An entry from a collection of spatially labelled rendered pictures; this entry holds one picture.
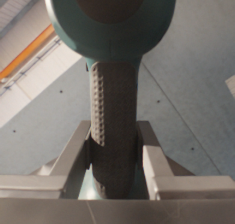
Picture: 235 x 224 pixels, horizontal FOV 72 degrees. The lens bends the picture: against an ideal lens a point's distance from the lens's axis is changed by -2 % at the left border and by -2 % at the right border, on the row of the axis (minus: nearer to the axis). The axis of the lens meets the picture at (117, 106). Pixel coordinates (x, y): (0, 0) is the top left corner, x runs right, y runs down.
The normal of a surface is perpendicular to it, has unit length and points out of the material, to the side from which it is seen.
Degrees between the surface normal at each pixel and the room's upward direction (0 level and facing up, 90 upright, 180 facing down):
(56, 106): 90
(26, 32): 90
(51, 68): 90
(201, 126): 90
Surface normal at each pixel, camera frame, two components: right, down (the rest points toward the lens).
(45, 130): -0.01, 0.28
